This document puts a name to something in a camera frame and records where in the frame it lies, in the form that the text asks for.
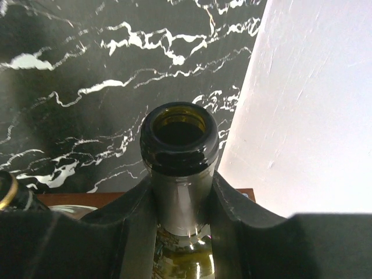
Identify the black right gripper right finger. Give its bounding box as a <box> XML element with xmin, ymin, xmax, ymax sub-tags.
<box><xmin>210</xmin><ymin>174</ymin><xmax>371</xmax><ymax>278</ymax></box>

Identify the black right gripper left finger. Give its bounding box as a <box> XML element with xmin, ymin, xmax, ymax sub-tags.
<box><xmin>1</xmin><ymin>178</ymin><xmax>157</xmax><ymax>278</ymax></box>

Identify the dark wine bottle silver cap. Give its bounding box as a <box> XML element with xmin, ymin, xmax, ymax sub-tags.
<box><xmin>140</xmin><ymin>102</ymin><xmax>219</xmax><ymax>278</ymax></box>

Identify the brown wooden wine rack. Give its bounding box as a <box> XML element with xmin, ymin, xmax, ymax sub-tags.
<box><xmin>36</xmin><ymin>188</ymin><xmax>254</xmax><ymax>209</ymax></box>

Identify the clear bottle gold cap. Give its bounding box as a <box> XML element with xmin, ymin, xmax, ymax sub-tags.
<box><xmin>0</xmin><ymin>170</ymin><xmax>96</xmax><ymax>220</ymax></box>

